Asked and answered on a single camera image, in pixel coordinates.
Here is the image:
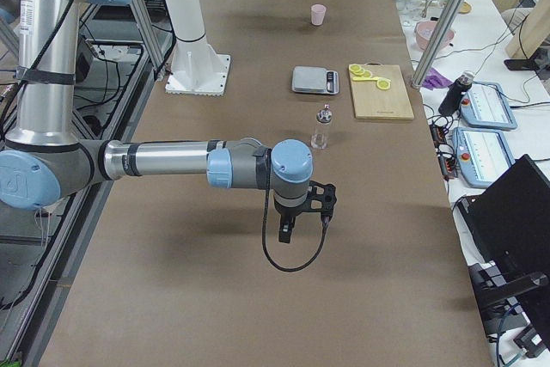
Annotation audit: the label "aluminium frame post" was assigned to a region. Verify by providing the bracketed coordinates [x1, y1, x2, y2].
[411, 0, 464, 89]

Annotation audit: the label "black laptop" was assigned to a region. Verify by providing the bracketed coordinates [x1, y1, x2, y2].
[458, 155, 549, 341]

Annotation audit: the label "pink bowl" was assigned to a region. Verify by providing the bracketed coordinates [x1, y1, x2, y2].
[414, 21, 455, 51]

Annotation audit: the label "yellow lemon slices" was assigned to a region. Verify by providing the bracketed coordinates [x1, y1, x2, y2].
[348, 64, 391, 90]

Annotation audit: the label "pink plastic cup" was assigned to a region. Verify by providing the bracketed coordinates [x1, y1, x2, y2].
[310, 3, 327, 26]

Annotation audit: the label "silver kitchen scale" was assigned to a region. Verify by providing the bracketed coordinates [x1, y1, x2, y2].
[291, 66, 339, 95]

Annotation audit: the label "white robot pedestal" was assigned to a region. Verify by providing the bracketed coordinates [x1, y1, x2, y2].
[165, 0, 231, 96]

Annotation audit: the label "purple cloth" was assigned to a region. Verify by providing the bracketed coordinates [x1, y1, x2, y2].
[422, 68, 453, 90]

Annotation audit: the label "black gripper camera mount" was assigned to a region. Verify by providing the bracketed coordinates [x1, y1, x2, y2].
[304, 180, 337, 220]

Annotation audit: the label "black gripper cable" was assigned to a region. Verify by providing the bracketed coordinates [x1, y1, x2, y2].
[261, 156, 332, 273]

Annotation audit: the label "clear glass sauce bottle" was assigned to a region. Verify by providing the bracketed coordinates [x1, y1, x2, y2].
[310, 104, 333, 149]

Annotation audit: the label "blue teach pendant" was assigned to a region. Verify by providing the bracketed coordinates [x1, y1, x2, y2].
[460, 82, 517, 131]
[452, 127, 515, 188]

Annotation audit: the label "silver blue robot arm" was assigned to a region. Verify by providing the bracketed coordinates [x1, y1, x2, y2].
[1, 0, 317, 242]

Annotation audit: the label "black water bottle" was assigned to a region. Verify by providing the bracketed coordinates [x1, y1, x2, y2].
[438, 70, 474, 116]

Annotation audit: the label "upper blue teach pendant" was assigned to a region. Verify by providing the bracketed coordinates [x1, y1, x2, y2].
[460, 82, 517, 131]

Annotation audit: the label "wooden cutting board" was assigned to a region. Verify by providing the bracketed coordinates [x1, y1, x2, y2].
[348, 64, 414, 120]

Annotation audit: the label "lower blue teach pendant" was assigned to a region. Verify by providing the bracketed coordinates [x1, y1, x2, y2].
[452, 127, 515, 188]

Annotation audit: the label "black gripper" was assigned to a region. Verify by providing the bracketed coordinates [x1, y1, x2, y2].
[275, 205, 301, 243]

